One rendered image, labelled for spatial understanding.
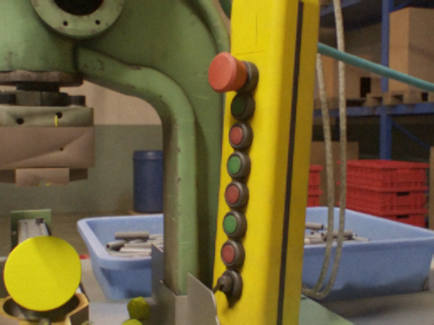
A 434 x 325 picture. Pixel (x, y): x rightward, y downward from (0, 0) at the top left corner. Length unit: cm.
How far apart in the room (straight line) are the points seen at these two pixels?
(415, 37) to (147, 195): 371
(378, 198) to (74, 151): 388
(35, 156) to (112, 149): 839
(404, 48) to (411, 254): 591
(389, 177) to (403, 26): 292
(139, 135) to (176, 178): 839
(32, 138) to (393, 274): 66
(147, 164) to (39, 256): 697
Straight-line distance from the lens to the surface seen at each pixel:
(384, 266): 100
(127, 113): 897
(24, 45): 58
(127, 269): 82
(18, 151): 54
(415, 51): 687
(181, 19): 64
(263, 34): 60
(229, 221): 60
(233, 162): 59
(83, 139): 54
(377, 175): 435
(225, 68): 57
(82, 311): 62
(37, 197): 888
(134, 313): 72
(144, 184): 756
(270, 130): 58
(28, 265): 58
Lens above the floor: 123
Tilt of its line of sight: 3 degrees down
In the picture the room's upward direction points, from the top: straight up
